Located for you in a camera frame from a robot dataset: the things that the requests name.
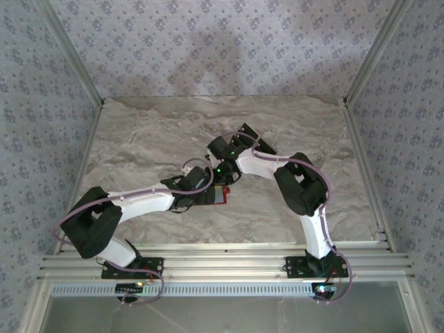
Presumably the red card holder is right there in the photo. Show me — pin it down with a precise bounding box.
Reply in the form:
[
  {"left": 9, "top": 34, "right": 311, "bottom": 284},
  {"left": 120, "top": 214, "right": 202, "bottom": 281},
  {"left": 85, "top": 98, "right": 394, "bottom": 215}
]
[{"left": 194, "top": 185, "right": 232, "bottom": 207}]

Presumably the aluminium front beam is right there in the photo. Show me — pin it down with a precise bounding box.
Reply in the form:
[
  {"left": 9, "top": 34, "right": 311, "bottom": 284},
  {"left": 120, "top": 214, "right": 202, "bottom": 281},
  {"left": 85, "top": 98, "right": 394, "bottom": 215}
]
[{"left": 36, "top": 241, "right": 416, "bottom": 282}]

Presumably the small circuit board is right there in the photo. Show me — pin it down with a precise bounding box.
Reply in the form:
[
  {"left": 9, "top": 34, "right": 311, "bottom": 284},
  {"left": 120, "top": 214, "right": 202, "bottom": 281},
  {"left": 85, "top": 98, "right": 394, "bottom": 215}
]
[
  {"left": 115, "top": 282, "right": 145, "bottom": 294},
  {"left": 311, "top": 282, "right": 338, "bottom": 300}
]

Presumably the grey metal panel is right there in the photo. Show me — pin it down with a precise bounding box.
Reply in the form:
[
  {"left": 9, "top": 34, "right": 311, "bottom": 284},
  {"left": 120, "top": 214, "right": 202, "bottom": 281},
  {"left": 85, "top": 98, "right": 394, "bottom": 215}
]
[{"left": 41, "top": 281, "right": 417, "bottom": 333}]

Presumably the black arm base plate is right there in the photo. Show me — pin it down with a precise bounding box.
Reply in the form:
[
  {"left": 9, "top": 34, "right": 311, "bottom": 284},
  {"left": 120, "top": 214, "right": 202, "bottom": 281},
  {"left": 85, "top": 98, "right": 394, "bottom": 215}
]
[
  {"left": 284, "top": 255, "right": 350, "bottom": 278},
  {"left": 101, "top": 256, "right": 164, "bottom": 280}
]

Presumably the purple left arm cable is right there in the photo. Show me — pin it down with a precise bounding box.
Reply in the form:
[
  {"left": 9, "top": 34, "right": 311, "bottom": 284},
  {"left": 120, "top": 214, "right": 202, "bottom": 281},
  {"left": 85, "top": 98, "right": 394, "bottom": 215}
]
[{"left": 50, "top": 157, "right": 213, "bottom": 308}]

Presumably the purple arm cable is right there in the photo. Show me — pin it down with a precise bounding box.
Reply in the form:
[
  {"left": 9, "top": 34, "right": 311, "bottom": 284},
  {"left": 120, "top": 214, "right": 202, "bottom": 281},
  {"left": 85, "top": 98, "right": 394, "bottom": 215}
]
[
  {"left": 216, "top": 131, "right": 355, "bottom": 304},
  {"left": 50, "top": 157, "right": 213, "bottom": 308}
]

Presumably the grey slotted cable duct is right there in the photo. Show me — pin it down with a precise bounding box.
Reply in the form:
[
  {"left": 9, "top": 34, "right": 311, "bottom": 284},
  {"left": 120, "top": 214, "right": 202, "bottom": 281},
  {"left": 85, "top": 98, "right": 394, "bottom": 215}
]
[{"left": 51, "top": 281, "right": 315, "bottom": 298}]

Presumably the aluminium floor rail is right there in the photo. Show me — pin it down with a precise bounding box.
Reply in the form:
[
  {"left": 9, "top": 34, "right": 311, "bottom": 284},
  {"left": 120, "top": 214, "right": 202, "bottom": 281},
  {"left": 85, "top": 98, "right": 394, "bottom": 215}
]
[
  {"left": 342, "top": 99, "right": 397, "bottom": 253},
  {"left": 55, "top": 102, "right": 105, "bottom": 256}
]

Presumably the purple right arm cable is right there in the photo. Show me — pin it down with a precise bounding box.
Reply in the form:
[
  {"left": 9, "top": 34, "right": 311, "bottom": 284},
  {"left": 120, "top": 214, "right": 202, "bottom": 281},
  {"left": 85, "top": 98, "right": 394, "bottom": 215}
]
[{"left": 216, "top": 131, "right": 355, "bottom": 304}]

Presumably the aluminium frame post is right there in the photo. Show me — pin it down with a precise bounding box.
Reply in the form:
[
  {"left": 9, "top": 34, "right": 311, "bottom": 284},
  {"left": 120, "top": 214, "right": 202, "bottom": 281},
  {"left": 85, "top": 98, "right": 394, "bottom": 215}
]
[{"left": 342, "top": 0, "right": 416, "bottom": 107}]

